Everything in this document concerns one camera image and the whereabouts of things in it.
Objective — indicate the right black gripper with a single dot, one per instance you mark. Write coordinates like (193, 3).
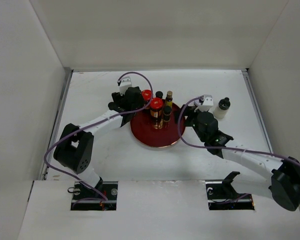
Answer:
(189, 111)

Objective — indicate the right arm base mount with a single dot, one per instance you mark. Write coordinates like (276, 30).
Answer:
(221, 195)

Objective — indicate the black cap spice bottle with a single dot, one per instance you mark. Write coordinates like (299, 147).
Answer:
(159, 94)

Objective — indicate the yellow label oil bottle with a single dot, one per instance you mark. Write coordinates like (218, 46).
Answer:
(169, 99)

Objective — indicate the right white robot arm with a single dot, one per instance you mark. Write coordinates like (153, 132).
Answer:
(281, 174)

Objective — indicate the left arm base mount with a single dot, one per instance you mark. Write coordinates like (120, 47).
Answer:
(87, 199)

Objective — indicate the red cap sauce bottle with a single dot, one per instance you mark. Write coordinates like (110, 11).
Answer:
(147, 96)
(156, 108)

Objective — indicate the white lid jar right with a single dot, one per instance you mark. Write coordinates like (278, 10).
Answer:
(198, 102)

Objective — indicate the red round tray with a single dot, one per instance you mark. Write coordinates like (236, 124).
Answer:
(153, 133)

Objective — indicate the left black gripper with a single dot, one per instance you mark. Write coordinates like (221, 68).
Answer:
(118, 97)

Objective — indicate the black cap white bottle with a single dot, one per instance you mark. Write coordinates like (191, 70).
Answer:
(222, 108)

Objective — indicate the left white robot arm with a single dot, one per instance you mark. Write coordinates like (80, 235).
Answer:
(75, 153)

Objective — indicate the small dark spice bottle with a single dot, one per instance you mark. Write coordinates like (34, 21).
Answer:
(167, 110)

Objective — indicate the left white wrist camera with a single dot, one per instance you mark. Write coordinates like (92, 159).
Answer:
(123, 84)

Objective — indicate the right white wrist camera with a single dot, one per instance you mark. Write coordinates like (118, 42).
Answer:
(208, 103)

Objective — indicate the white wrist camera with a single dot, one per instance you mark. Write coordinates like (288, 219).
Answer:
(123, 84)
(208, 103)

